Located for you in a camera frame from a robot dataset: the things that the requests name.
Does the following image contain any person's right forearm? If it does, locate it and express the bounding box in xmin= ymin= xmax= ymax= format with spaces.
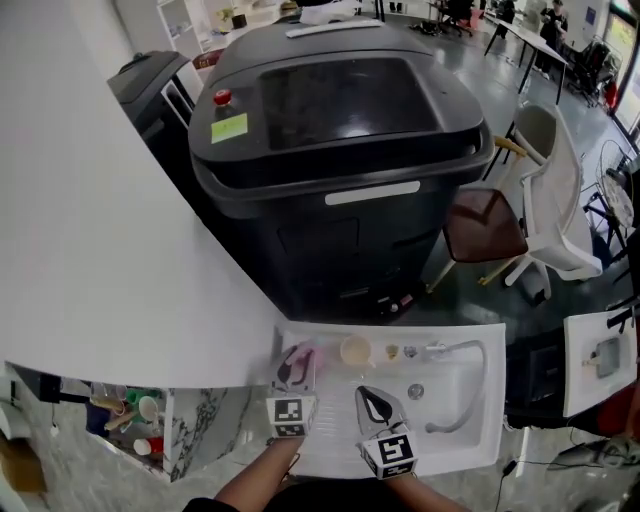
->
xmin=394 ymin=472 xmax=471 ymax=512

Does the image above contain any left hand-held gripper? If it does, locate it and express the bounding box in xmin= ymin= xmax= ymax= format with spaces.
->
xmin=265 ymin=344 xmax=322 ymax=440

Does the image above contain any beige cup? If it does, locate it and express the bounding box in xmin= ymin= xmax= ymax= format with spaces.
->
xmin=339 ymin=334 xmax=376 ymax=369

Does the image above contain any white shelf unit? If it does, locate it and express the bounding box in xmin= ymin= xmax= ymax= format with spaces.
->
xmin=157 ymin=0 xmax=211 ymax=56

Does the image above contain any group of colourful cups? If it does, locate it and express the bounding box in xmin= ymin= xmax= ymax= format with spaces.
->
xmin=89 ymin=384 xmax=166 ymax=459

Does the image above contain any person's black shirt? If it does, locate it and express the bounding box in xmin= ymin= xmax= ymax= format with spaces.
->
xmin=182 ymin=477 xmax=471 ymax=512

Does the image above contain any person's left forearm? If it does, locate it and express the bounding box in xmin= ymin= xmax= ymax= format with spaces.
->
xmin=213 ymin=437 xmax=301 ymax=512

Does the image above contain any black pushchair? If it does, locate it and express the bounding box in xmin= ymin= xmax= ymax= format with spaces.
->
xmin=564 ymin=37 xmax=611 ymax=106

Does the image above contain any round marble side table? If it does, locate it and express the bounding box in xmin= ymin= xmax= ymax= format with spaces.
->
xmin=597 ymin=139 xmax=636 ymax=251

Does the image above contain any large black machine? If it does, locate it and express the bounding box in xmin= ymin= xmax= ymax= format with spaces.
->
xmin=187 ymin=17 xmax=496 ymax=321

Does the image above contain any black floor cable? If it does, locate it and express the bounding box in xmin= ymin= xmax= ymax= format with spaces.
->
xmin=492 ymin=457 xmax=524 ymax=512

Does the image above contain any long white desk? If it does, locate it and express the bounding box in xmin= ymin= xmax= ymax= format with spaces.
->
xmin=483 ymin=19 xmax=571 ymax=94

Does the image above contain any small black cabinet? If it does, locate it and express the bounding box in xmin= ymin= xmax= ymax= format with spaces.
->
xmin=107 ymin=49 xmax=199 ymax=176

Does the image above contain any large window wall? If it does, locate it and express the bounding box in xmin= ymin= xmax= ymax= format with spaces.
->
xmin=607 ymin=0 xmax=640 ymax=146

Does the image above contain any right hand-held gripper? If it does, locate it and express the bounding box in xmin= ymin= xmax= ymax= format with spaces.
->
xmin=354 ymin=384 xmax=419 ymax=481

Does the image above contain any black faucet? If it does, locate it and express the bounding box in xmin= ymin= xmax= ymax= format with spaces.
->
xmin=605 ymin=309 xmax=639 ymax=334

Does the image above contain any white office chair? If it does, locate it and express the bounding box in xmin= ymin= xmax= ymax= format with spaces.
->
xmin=504 ymin=112 xmax=604 ymax=301

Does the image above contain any white washbasin on black stand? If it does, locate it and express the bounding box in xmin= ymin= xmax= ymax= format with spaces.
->
xmin=563 ymin=307 xmax=640 ymax=419

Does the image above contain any white sink table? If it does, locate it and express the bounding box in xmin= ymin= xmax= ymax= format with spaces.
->
xmin=273 ymin=319 xmax=507 ymax=479

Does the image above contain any chrome faucet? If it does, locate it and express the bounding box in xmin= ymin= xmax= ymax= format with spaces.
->
xmin=424 ymin=339 xmax=489 ymax=435

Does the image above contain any brown wooden chair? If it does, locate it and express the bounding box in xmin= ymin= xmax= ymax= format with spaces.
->
xmin=427 ymin=135 xmax=530 ymax=296

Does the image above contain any marble cabinet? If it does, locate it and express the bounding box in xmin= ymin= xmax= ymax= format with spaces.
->
xmin=84 ymin=384 xmax=254 ymax=484

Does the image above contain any grey chair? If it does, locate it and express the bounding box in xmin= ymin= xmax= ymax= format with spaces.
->
xmin=514 ymin=104 xmax=559 ymax=166

